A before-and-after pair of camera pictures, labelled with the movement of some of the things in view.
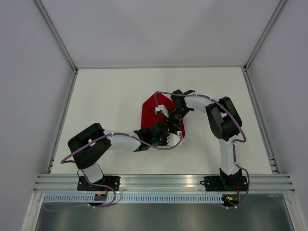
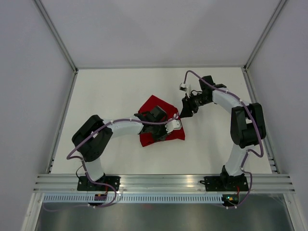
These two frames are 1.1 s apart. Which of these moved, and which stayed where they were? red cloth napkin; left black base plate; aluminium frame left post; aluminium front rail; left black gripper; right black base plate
Moved: red cloth napkin; left black gripper
Stayed: aluminium front rail; left black base plate; aluminium frame left post; right black base plate
